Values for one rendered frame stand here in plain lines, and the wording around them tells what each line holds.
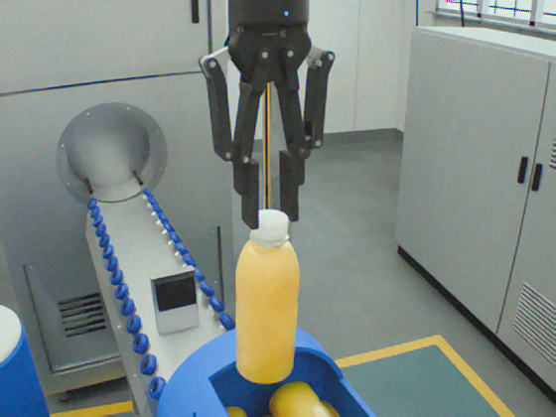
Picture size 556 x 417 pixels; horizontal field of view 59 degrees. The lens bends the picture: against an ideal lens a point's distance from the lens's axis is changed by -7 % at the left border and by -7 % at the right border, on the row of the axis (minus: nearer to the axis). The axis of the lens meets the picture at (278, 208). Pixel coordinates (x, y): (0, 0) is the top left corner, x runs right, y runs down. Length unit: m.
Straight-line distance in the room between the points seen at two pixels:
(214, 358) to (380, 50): 5.04
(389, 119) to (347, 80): 0.69
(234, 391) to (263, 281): 0.30
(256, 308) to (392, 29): 5.16
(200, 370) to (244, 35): 0.44
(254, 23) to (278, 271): 0.25
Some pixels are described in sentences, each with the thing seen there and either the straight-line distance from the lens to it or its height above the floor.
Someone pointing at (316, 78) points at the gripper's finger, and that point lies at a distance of 0.52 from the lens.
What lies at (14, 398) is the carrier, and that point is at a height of 0.93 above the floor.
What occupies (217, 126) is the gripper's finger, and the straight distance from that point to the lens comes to 0.49.
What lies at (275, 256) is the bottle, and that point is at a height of 1.42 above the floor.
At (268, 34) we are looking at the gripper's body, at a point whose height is 1.64.
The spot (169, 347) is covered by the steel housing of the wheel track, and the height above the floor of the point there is 0.93.
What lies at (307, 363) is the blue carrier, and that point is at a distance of 0.85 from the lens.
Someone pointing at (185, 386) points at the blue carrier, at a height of 1.19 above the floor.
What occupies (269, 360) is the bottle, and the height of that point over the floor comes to 1.28.
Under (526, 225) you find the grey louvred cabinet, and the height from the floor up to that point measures 0.72.
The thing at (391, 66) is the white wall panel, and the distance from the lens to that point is 5.68.
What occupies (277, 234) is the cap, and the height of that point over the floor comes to 1.44.
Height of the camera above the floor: 1.69
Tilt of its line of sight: 24 degrees down
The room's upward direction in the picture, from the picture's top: straight up
